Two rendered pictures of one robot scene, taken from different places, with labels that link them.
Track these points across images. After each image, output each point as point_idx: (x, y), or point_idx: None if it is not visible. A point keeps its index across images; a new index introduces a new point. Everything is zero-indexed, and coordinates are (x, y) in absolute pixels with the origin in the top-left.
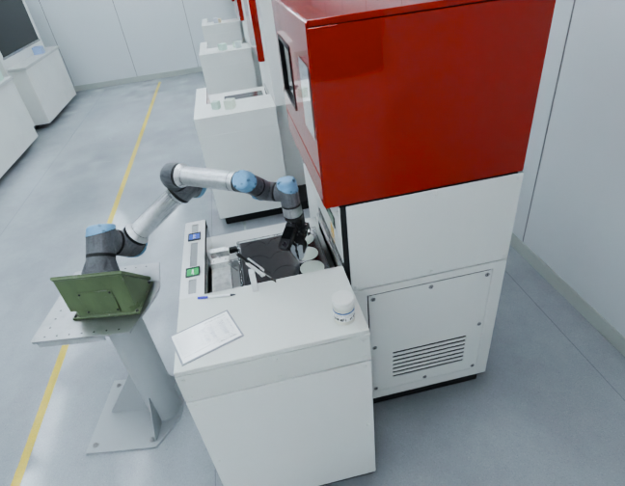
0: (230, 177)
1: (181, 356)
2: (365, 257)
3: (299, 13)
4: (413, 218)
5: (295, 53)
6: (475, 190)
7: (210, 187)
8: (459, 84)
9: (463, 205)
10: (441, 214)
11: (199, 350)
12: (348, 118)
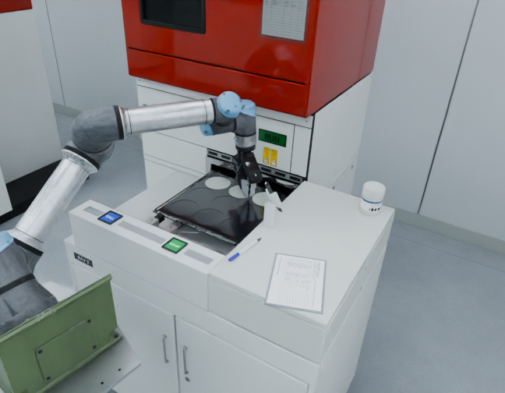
0: (210, 104)
1: (308, 307)
2: (314, 168)
3: None
4: (337, 120)
5: None
6: (359, 89)
7: (179, 125)
8: None
9: (354, 104)
10: (346, 114)
11: (313, 293)
12: (330, 18)
